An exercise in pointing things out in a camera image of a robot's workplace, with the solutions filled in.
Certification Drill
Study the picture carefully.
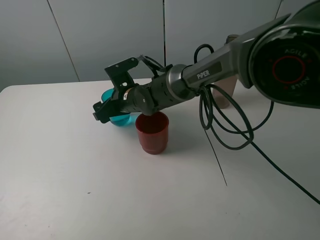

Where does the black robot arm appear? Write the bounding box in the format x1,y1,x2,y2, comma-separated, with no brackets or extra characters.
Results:
93,1,320,123

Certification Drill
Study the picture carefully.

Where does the black cable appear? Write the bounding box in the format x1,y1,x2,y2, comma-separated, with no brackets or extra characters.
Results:
139,44,320,205

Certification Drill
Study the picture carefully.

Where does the red plastic cup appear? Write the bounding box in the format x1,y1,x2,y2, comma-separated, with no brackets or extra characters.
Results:
135,112,169,155

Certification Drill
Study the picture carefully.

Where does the smoky brown plastic bottle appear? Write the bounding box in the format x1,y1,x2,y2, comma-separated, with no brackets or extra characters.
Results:
211,34,239,110

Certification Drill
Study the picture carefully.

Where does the teal translucent plastic cup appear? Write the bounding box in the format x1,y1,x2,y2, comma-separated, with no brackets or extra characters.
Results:
101,88,132,127

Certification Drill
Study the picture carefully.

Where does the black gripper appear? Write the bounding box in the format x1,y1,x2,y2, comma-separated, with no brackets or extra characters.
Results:
93,86,137,124

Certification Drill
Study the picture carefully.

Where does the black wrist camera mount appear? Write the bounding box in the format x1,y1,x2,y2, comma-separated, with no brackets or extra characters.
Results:
104,57,139,92

